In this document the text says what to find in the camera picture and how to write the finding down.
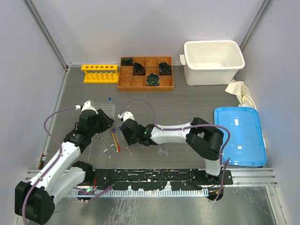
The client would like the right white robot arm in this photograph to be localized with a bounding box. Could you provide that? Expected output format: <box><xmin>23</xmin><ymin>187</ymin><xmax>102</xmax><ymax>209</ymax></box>
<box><xmin>118</xmin><ymin>115</ymin><xmax>224</xmax><ymax>185</ymax></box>

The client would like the metal test tube holder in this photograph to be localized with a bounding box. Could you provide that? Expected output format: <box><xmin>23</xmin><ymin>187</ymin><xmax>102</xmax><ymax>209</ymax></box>
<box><xmin>97</xmin><ymin>133</ymin><xmax>118</xmax><ymax>159</ymax></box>

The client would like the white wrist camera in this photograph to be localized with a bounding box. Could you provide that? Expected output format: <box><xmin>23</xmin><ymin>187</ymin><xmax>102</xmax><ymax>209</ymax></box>
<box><xmin>118</xmin><ymin>111</ymin><xmax>135</xmax><ymax>122</ymax></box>
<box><xmin>75</xmin><ymin>100</ymin><xmax>98</xmax><ymax>115</ymax></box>

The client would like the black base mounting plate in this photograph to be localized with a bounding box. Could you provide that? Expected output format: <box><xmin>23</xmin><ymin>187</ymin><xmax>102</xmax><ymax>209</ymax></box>
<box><xmin>77</xmin><ymin>168</ymin><xmax>222</xmax><ymax>191</ymax></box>

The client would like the clear plastic pipette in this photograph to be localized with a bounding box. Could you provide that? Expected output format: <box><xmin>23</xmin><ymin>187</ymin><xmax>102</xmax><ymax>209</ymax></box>
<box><xmin>87</xmin><ymin>140</ymin><xmax>93</xmax><ymax>161</ymax></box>

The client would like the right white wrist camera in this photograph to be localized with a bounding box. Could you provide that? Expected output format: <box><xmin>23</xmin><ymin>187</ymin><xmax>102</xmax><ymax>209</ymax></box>
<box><xmin>118</xmin><ymin>111</ymin><xmax>135</xmax><ymax>122</ymax></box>

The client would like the yellow test tube rack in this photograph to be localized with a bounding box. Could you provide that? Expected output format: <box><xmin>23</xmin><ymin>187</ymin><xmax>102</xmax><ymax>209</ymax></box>
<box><xmin>81</xmin><ymin>64</ymin><xmax>119</xmax><ymax>83</ymax></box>

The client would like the blue plastic lid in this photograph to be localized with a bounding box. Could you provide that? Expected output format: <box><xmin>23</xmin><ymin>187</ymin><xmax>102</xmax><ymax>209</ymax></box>
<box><xmin>214</xmin><ymin>106</ymin><xmax>267</xmax><ymax>167</ymax></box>

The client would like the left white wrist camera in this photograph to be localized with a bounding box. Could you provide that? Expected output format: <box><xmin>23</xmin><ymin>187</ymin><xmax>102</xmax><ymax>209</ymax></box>
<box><xmin>75</xmin><ymin>100</ymin><xmax>98</xmax><ymax>115</ymax></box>

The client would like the rolled tie orange pattern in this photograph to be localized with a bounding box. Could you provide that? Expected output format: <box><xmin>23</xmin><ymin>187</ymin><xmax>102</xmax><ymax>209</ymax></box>
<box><xmin>133</xmin><ymin>62</ymin><xmax>146</xmax><ymax>75</ymax></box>

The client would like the cream cloth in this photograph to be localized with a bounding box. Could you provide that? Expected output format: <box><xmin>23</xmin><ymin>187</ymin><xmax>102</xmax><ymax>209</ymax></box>
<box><xmin>225</xmin><ymin>79</ymin><xmax>267</xmax><ymax>148</ymax></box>

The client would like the clear well plate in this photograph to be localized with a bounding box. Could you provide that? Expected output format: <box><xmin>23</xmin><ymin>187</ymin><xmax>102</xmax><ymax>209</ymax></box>
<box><xmin>93</xmin><ymin>103</ymin><xmax>116</xmax><ymax>118</ymax></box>

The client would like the white plastic tub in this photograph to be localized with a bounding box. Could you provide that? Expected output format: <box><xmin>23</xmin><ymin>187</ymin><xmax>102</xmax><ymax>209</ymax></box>
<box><xmin>180</xmin><ymin>40</ymin><xmax>245</xmax><ymax>86</ymax></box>

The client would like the rolled tie blue pattern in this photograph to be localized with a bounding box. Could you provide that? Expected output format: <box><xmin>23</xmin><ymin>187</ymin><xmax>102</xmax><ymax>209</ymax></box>
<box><xmin>159</xmin><ymin>62</ymin><xmax>172</xmax><ymax>75</ymax></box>

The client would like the rolled tie top left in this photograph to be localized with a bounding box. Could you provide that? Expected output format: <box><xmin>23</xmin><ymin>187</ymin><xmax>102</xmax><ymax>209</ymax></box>
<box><xmin>121</xmin><ymin>57</ymin><xmax>133</xmax><ymax>66</ymax></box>

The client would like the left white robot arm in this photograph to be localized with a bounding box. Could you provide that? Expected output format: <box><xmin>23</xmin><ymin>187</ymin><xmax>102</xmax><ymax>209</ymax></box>
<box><xmin>15</xmin><ymin>107</ymin><xmax>114</xmax><ymax>225</ymax></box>

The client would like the red yellow stick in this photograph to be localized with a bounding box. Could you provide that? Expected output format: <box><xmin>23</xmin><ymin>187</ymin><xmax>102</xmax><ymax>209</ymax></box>
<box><xmin>112</xmin><ymin>129</ymin><xmax>120</xmax><ymax>152</ymax></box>

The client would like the wooden compartment tray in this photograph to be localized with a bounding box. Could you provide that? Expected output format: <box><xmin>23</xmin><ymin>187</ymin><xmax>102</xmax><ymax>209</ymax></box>
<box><xmin>117</xmin><ymin>56</ymin><xmax>174</xmax><ymax>92</ymax></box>

